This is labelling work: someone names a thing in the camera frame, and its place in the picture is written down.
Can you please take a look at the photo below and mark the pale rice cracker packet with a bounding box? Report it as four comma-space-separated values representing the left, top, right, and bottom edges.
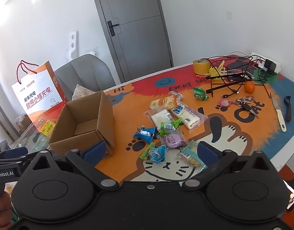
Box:
175, 140, 207, 170

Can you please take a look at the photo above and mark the purple round snack packet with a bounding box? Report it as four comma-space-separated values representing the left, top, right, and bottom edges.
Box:
161, 131, 186, 149

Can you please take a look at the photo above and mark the white purple bread packet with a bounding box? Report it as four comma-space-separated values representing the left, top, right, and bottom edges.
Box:
170, 102, 208, 130

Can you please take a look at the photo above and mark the green small snack packet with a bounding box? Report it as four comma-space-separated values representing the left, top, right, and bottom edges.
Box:
159, 118, 183, 136

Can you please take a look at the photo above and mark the green blue candy packet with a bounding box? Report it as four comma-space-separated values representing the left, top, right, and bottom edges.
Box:
139, 142, 167, 163

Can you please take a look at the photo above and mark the blue snack packet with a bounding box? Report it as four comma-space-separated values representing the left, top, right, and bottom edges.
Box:
133, 126, 158, 144

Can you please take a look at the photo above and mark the white sandwich cake packet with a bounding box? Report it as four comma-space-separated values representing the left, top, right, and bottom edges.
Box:
144, 108, 174, 130

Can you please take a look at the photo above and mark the orange cracker packet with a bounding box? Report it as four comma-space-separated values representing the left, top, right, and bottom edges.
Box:
150, 95, 177, 110

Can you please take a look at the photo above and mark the small clear candy bar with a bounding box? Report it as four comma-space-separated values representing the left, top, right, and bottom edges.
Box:
170, 91, 183, 100

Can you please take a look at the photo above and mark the person's left hand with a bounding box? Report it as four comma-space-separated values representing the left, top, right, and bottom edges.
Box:
0, 192, 12, 229

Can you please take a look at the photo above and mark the brown cardboard box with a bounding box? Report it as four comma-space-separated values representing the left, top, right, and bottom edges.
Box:
49, 91, 115, 157

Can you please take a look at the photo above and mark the clear plastic clamshell box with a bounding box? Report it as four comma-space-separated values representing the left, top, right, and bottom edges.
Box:
11, 114, 56, 154

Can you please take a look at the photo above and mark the key bunch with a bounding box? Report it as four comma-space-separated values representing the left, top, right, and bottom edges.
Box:
236, 96, 259, 118

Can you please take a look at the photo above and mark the colourful cartoon table mat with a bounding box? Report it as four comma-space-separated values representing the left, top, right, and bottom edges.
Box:
97, 56, 294, 182

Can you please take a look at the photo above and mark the dotted beige cushion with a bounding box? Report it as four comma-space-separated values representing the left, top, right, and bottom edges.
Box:
72, 84, 95, 101

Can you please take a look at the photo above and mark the orange white paper bag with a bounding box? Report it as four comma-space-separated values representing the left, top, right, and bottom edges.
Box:
12, 60, 68, 122

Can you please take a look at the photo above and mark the orange tangerine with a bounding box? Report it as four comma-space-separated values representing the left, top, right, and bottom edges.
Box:
244, 81, 255, 94

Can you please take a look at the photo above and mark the yellow plastic clip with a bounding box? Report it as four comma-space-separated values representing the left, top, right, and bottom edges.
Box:
209, 60, 225, 77

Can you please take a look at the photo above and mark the grey upholstered chair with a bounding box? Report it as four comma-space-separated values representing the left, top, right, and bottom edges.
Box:
54, 54, 116, 101

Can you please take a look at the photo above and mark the yellow tape roll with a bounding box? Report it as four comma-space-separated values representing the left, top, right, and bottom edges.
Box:
193, 59, 210, 75

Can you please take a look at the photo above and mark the black peeler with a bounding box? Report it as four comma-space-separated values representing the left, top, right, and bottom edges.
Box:
284, 96, 292, 122

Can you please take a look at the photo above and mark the white power strip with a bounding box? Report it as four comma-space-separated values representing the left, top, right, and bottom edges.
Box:
251, 52, 281, 74

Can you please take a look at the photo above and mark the black charger plug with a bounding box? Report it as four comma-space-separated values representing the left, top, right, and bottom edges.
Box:
264, 59, 277, 72

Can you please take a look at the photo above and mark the grey door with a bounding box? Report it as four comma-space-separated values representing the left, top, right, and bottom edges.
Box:
94, 0, 173, 83

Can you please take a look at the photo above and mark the pink round keychain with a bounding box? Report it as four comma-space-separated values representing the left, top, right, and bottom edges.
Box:
218, 99, 234, 108

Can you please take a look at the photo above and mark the black usb cable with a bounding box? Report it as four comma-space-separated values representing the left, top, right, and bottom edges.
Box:
221, 86, 242, 99

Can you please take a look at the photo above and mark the white handled knife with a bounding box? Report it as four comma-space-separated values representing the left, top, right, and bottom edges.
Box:
272, 96, 287, 132

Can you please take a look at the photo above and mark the white wall bracket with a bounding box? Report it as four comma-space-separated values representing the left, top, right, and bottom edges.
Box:
65, 30, 78, 61

